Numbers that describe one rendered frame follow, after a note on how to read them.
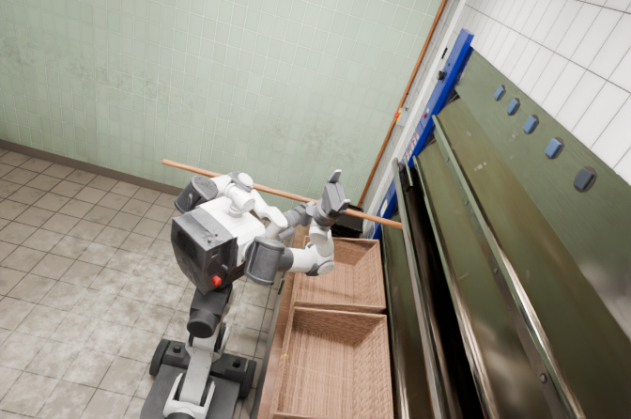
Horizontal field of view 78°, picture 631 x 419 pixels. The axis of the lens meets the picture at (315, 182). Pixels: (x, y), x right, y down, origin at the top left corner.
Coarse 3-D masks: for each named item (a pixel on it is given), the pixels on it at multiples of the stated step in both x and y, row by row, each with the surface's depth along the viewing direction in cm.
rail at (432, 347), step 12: (396, 168) 212; (408, 216) 175; (408, 228) 167; (408, 240) 162; (420, 276) 143; (420, 288) 138; (420, 300) 135; (432, 336) 121; (432, 348) 117; (432, 360) 115; (444, 396) 105; (444, 408) 102
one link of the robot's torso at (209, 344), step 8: (232, 288) 168; (232, 296) 166; (224, 312) 176; (216, 328) 180; (224, 328) 189; (192, 336) 183; (216, 336) 182; (192, 344) 184; (200, 344) 183; (208, 344) 183; (216, 344) 183
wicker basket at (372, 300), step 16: (304, 240) 249; (336, 240) 251; (352, 240) 251; (368, 240) 250; (352, 256) 259; (368, 256) 252; (336, 272) 253; (352, 272) 257; (368, 272) 240; (304, 288) 234; (320, 288) 238; (336, 288) 241; (352, 288) 245; (368, 288) 230; (384, 288) 215; (304, 304) 207; (320, 304) 206; (336, 304) 205; (352, 304) 205; (368, 304) 220; (384, 304) 205
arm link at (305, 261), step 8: (304, 248) 158; (296, 256) 146; (304, 256) 150; (312, 256) 154; (296, 264) 145; (304, 264) 149; (312, 264) 153; (320, 264) 154; (328, 264) 154; (304, 272) 155; (312, 272) 154; (320, 272) 156; (328, 272) 159
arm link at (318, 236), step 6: (312, 228) 136; (318, 228) 135; (324, 228) 136; (312, 234) 136; (318, 234) 136; (324, 234) 135; (330, 234) 146; (312, 240) 140; (318, 240) 139; (324, 240) 138; (330, 240) 145
